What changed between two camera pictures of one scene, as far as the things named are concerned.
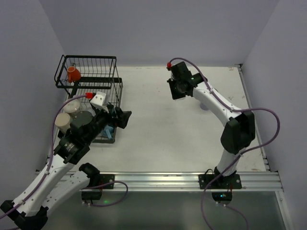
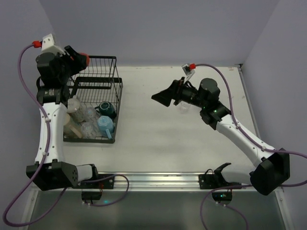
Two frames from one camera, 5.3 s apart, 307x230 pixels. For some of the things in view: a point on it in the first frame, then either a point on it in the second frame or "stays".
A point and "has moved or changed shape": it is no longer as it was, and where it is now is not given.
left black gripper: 115,115 to 71,58
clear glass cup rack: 180,98 has moved or changed shape
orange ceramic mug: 73,74 has moved or changed shape
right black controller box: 221,196 stays
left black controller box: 91,195 stays
